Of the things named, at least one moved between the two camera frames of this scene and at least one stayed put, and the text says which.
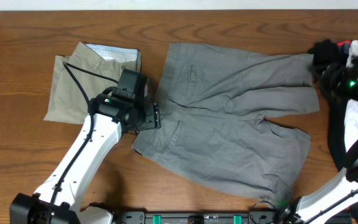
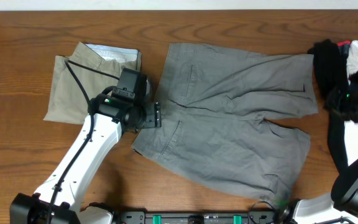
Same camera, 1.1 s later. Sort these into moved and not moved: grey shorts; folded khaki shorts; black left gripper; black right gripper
Moved: black right gripper
Not moved: grey shorts; black left gripper; folded khaki shorts
